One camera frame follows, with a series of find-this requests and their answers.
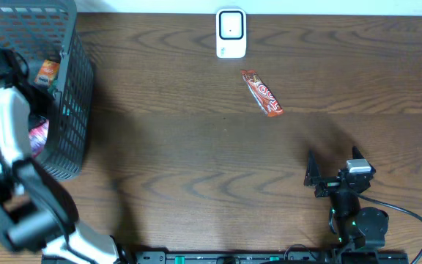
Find orange white snack packet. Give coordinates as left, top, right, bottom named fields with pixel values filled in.
left=34, top=60, right=60, bottom=88

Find pink purple snack packet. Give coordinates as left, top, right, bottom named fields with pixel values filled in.
left=29, top=120, right=49, bottom=157

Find orange chocolate bar wrapper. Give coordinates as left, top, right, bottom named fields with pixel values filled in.
left=240, top=70, right=284, bottom=117

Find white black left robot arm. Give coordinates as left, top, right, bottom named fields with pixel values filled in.
left=0, top=49, right=130, bottom=263

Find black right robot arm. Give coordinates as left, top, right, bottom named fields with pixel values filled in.
left=304, top=147, right=389, bottom=250

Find white barcode scanner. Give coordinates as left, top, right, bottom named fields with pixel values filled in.
left=215, top=8, right=247, bottom=59

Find dark grey plastic basket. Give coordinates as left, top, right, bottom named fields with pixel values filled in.
left=0, top=0, right=94, bottom=181

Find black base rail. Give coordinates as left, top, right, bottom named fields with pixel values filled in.
left=133, top=249, right=409, bottom=264

